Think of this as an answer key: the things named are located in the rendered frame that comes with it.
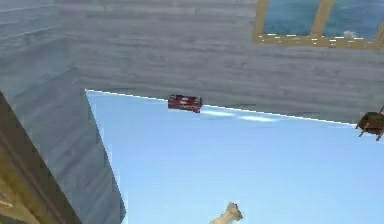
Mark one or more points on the dark red box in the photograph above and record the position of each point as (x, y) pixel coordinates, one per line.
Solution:
(185, 103)

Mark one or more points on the beige lumpy object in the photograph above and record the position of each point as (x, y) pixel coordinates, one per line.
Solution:
(230, 214)

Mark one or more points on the wooden framed window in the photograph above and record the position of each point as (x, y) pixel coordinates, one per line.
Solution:
(320, 40)

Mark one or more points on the brown wooden chair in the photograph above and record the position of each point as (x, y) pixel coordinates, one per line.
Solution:
(371, 122)

